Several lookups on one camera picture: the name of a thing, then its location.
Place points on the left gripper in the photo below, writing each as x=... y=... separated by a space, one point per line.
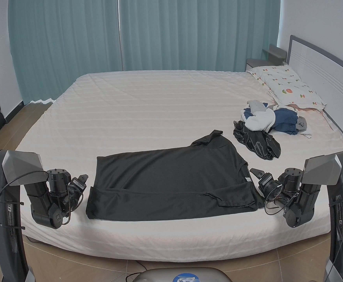
x=75 y=194

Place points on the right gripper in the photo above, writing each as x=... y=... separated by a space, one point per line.
x=272 y=189

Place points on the black T-shirt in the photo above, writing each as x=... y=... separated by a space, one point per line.
x=165 y=175

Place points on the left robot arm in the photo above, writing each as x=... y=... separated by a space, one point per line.
x=21 y=166

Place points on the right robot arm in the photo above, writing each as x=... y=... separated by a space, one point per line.
x=321 y=169

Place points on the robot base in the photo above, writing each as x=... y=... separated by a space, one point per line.
x=183 y=275

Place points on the pile of clothes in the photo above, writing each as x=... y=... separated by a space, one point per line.
x=261 y=122

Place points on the black printed garment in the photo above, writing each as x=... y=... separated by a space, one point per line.
x=256 y=145

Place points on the white printed pillow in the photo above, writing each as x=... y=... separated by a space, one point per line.
x=286 y=87

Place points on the bed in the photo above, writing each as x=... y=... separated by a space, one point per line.
x=159 y=104

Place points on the grey bedside table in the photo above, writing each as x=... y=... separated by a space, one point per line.
x=256 y=62

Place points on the blue-green curtain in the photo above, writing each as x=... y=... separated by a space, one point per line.
x=65 y=40
x=200 y=25

